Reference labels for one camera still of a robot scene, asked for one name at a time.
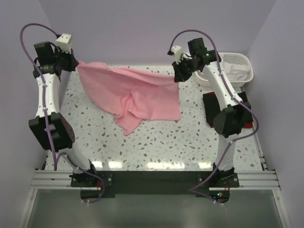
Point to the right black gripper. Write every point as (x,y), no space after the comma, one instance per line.
(179,76)

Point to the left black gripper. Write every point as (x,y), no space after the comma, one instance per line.
(73,62)

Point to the pink t shirt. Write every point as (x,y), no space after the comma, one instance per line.
(131,95)

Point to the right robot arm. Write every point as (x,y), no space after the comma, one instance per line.
(234,112)

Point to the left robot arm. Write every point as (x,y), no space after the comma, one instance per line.
(50,128)

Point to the black folded t shirt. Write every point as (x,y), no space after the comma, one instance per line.
(211,107)

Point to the white t shirt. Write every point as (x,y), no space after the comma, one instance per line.
(236,72)

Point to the white laundry basket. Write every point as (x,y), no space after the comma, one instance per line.
(240,59)

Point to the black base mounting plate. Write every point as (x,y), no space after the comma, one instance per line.
(109,184)

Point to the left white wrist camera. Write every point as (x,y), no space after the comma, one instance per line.
(64,41)

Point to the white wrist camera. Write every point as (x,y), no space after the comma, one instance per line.
(64,41)
(177,52)

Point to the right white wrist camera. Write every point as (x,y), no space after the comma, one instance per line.
(177,52)

